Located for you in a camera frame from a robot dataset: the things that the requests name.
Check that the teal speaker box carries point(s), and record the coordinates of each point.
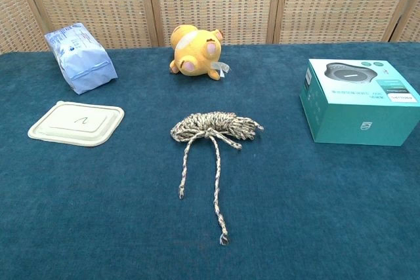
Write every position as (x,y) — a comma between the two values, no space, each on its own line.
(354,122)

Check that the pale blue plastic package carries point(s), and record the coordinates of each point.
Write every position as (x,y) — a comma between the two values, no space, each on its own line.
(85,63)

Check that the beige container lid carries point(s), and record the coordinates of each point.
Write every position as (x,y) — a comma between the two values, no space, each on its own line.
(65,129)

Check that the yellow plush toy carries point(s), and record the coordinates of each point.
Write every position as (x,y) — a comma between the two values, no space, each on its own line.
(193,53)

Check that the teal table cloth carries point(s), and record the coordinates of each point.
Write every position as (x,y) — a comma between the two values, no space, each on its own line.
(98,211)

